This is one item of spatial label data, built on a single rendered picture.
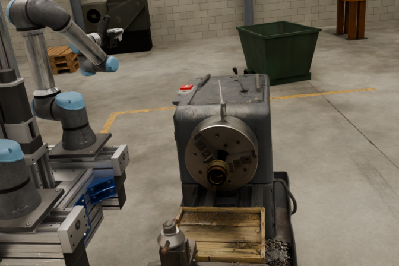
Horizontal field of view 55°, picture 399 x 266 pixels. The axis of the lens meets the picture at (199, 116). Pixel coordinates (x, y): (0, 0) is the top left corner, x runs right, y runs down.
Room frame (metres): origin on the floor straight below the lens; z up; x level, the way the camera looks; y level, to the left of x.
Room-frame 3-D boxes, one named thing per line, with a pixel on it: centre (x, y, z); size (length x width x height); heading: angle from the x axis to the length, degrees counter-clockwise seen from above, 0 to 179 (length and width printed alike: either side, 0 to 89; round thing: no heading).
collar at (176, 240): (0.92, 0.12, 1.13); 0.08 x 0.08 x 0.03
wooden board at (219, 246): (1.22, -0.02, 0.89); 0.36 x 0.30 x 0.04; 79
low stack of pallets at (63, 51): (9.07, 3.12, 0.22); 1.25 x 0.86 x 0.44; 2
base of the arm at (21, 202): (1.12, 0.63, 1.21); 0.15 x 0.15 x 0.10
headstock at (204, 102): (1.91, -0.14, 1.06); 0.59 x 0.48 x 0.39; 169
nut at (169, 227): (0.92, 0.12, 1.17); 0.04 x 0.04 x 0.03
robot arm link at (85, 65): (1.89, 0.52, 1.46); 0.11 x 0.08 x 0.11; 59
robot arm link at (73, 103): (1.61, 0.56, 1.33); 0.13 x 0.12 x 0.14; 59
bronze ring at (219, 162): (1.35, -0.05, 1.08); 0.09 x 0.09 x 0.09; 79
